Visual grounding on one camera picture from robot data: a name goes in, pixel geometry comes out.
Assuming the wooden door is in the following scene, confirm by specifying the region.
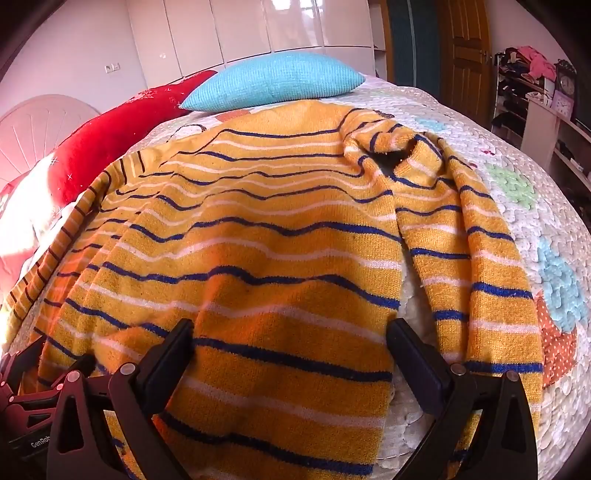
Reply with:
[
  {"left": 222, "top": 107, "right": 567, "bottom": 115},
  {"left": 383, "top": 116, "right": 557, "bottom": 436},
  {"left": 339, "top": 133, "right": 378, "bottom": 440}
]
[{"left": 438, "top": 0, "right": 492, "bottom": 123}]

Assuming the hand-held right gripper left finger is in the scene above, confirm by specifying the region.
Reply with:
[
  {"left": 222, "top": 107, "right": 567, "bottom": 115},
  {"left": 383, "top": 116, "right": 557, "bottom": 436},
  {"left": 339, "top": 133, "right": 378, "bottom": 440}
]
[{"left": 46, "top": 318, "right": 195, "bottom": 480}]

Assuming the pink alarm clock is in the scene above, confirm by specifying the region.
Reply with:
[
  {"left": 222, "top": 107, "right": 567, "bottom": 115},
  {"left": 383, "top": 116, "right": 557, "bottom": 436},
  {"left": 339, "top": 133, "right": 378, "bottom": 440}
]
[{"left": 551, "top": 90, "right": 575, "bottom": 121}]

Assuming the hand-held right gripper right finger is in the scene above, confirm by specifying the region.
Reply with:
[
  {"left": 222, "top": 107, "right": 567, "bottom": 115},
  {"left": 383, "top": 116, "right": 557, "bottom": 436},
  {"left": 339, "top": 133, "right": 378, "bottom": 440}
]
[{"left": 387, "top": 318, "right": 539, "bottom": 480}]

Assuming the light blue pillow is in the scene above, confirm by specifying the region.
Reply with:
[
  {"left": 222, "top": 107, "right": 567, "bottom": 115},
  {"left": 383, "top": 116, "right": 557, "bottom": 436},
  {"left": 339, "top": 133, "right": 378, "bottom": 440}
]
[{"left": 179, "top": 52, "right": 366, "bottom": 113}]

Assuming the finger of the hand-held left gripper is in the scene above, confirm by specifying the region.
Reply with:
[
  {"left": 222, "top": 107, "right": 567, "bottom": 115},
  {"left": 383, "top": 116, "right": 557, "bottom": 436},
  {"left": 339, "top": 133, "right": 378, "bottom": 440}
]
[{"left": 0, "top": 339, "right": 95, "bottom": 418}]

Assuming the white heart-print quilt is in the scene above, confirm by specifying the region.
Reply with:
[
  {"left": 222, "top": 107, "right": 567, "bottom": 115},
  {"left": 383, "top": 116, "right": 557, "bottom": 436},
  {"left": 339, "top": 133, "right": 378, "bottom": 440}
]
[{"left": 0, "top": 85, "right": 591, "bottom": 480}]

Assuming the white shelf unit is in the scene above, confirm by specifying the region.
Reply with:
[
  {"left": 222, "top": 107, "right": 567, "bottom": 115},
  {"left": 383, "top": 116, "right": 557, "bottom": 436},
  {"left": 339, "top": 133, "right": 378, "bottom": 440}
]
[{"left": 489, "top": 46, "right": 591, "bottom": 204}]

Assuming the dark mantel clock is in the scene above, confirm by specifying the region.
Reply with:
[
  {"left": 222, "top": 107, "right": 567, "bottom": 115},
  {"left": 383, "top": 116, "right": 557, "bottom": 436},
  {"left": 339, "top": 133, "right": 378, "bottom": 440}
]
[{"left": 554, "top": 60, "right": 578, "bottom": 100}]

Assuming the pink round headboard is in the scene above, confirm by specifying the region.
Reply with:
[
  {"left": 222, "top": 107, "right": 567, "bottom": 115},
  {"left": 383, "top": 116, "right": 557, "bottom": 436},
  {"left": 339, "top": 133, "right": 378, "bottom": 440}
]
[{"left": 0, "top": 95, "right": 102, "bottom": 190}]

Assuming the yellow striped sweater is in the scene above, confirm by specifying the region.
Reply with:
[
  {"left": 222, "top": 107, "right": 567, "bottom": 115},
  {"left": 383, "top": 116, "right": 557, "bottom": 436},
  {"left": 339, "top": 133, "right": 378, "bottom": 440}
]
[{"left": 2, "top": 100, "right": 544, "bottom": 480}]

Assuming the pink clothes pile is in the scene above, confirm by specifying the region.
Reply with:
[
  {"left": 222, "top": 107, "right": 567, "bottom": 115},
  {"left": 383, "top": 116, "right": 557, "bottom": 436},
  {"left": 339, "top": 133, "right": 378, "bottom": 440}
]
[{"left": 517, "top": 45, "right": 557, "bottom": 80}]

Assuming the red pillow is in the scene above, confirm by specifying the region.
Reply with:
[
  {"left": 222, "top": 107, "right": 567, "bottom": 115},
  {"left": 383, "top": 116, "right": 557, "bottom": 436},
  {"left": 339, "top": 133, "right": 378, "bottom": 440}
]
[{"left": 0, "top": 70, "right": 218, "bottom": 296}]

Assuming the white glossy wardrobe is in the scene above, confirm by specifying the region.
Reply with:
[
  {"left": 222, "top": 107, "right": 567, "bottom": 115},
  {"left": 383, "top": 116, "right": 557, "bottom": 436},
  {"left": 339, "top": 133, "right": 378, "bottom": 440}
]
[{"left": 127, "top": 0, "right": 375, "bottom": 90}]

